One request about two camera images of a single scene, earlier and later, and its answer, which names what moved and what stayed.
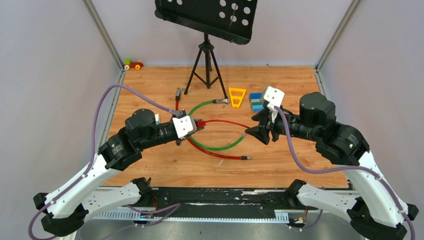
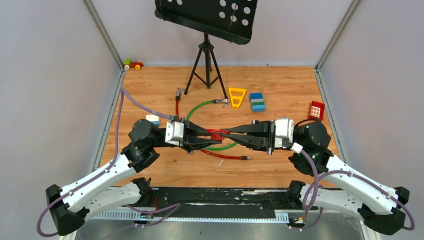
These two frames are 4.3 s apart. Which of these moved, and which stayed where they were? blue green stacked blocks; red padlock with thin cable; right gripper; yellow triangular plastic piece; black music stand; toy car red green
Moved: red padlock with thin cable; right gripper
Stayed: yellow triangular plastic piece; toy car red green; black music stand; blue green stacked blocks
